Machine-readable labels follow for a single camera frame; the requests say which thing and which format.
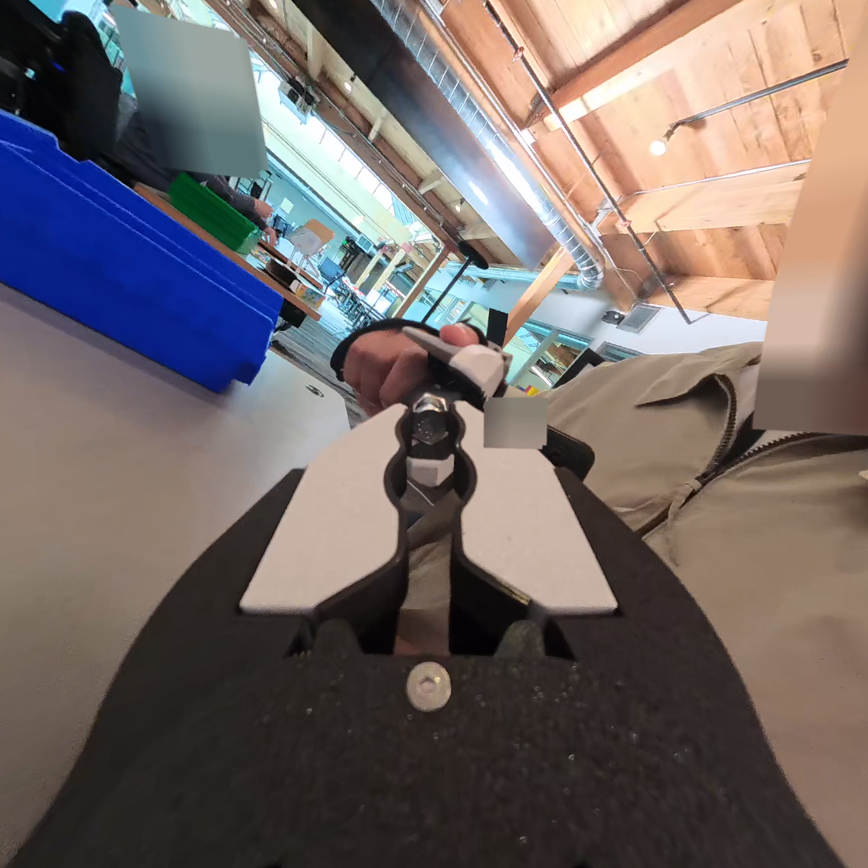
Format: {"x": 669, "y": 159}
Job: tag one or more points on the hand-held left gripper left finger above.
{"x": 319, "y": 542}

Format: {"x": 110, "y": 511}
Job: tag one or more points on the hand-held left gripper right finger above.
{"x": 536, "y": 542}

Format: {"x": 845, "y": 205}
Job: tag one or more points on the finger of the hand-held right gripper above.
{"x": 431, "y": 521}
{"x": 427, "y": 472}

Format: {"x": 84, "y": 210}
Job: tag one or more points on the silver bolt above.
{"x": 431, "y": 434}

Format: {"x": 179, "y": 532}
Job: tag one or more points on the silver hex nut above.
{"x": 431, "y": 402}

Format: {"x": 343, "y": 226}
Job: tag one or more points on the blue storage bin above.
{"x": 108, "y": 271}

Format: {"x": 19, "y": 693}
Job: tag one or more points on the person's right hand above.
{"x": 386, "y": 373}

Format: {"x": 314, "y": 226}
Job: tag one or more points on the tan document stand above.
{"x": 312, "y": 237}

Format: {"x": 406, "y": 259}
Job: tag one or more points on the brown wooden table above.
{"x": 271, "y": 291}

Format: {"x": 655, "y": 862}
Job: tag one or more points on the green storage bin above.
{"x": 210, "y": 210}

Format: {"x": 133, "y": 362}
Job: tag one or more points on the black office chair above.
{"x": 74, "y": 95}

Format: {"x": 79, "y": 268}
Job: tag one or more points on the silver ventilation duct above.
{"x": 460, "y": 108}

